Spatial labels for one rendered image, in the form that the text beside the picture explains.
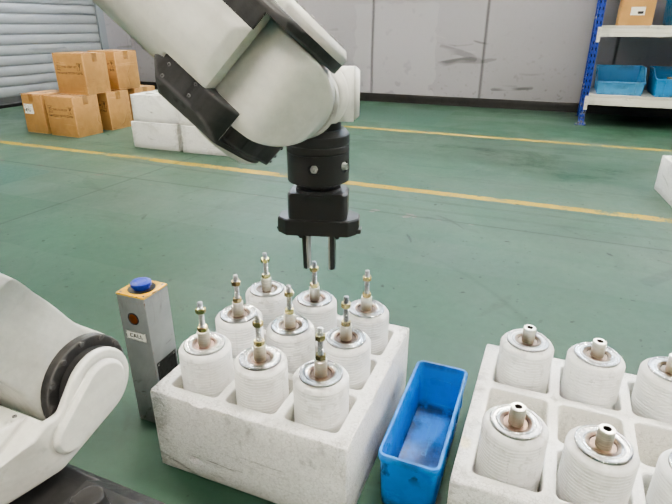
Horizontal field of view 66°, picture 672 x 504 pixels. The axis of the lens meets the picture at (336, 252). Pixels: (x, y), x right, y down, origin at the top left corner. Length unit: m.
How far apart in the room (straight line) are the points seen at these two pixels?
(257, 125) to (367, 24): 5.71
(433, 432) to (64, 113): 3.92
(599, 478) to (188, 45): 0.73
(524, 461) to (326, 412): 0.31
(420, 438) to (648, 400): 0.43
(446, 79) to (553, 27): 1.11
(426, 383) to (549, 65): 4.85
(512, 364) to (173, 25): 0.82
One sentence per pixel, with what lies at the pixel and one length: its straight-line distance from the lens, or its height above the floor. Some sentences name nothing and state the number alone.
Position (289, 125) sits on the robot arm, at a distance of 0.46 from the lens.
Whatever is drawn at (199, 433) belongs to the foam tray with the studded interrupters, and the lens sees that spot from 1.03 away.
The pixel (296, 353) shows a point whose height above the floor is 0.22.
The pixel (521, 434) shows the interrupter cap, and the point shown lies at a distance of 0.84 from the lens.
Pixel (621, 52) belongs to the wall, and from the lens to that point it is 5.80.
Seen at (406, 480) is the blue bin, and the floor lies 0.08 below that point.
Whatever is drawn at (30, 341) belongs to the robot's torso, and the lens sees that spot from 0.80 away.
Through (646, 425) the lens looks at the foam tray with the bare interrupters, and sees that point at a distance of 1.06.
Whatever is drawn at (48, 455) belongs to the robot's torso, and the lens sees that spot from 0.84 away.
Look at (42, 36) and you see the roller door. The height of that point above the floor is 0.68.
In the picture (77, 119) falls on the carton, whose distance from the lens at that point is 4.51.
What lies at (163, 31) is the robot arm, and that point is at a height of 0.79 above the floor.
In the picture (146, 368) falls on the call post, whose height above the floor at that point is 0.15.
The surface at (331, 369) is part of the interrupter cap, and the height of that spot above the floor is 0.25.
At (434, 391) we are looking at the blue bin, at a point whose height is 0.05.
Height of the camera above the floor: 0.79
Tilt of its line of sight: 24 degrees down
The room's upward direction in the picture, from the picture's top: straight up
